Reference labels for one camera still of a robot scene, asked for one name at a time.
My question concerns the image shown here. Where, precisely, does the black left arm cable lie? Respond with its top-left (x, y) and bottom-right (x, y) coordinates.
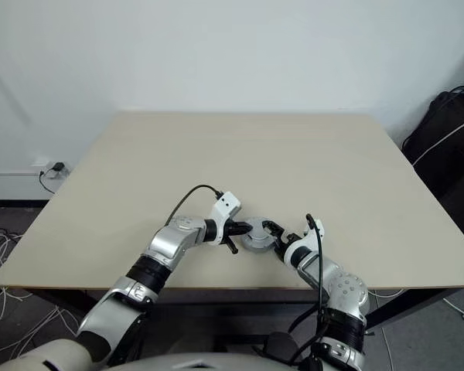
top-left (164, 185), bottom-right (223, 227)

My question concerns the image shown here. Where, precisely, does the dark rounded shape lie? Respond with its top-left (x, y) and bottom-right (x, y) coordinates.
top-left (264, 332), bottom-right (299, 365)

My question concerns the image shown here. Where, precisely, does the grey robot torso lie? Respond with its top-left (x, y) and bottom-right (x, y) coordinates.
top-left (0, 339), bottom-right (314, 371)

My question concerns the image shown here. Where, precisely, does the white cable on bag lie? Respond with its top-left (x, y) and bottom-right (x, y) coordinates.
top-left (411, 114), bottom-right (464, 167)

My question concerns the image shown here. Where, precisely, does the black bag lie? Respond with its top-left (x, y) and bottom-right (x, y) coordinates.
top-left (401, 85), bottom-right (464, 248)

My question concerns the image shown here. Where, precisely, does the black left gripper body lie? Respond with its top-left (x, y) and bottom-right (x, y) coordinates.
top-left (218, 220), bottom-right (237, 244)

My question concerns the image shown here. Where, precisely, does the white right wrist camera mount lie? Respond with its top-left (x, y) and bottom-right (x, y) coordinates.
top-left (284, 218), bottom-right (326, 268)

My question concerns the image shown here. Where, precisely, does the grey motor stator housing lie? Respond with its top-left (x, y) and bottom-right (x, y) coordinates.
top-left (239, 234), bottom-right (278, 255)

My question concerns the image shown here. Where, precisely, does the white wall outlet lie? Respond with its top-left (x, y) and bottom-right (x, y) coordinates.
top-left (32, 158), bottom-right (70, 181)

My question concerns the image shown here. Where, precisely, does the black table frame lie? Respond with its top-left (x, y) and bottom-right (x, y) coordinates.
top-left (7, 286), bottom-right (464, 329)

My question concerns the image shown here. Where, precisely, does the black charger cable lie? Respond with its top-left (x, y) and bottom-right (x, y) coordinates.
top-left (38, 168), bottom-right (59, 194)

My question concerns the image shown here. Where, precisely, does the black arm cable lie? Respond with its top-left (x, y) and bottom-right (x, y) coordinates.
top-left (251, 213), bottom-right (328, 371)
top-left (164, 185), bottom-right (223, 227)

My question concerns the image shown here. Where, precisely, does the grey disc with black hub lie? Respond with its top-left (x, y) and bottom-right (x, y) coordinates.
top-left (242, 217), bottom-right (275, 243)

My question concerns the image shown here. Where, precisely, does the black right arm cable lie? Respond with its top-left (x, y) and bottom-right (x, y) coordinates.
top-left (251, 213), bottom-right (328, 371)

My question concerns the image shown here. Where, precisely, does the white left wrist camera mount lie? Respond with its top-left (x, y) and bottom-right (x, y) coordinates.
top-left (209, 191), bottom-right (243, 247)

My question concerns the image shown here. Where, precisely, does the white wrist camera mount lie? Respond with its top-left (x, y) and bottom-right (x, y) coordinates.
top-left (284, 218), bottom-right (326, 268)
top-left (209, 191), bottom-right (243, 247)

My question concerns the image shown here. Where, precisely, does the white floor cable tangle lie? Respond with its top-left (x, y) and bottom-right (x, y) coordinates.
top-left (0, 230), bottom-right (82, 360)

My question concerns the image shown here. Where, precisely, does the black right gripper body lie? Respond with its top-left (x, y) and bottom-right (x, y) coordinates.
top-left (276, 230), bottom-right (297, 254)

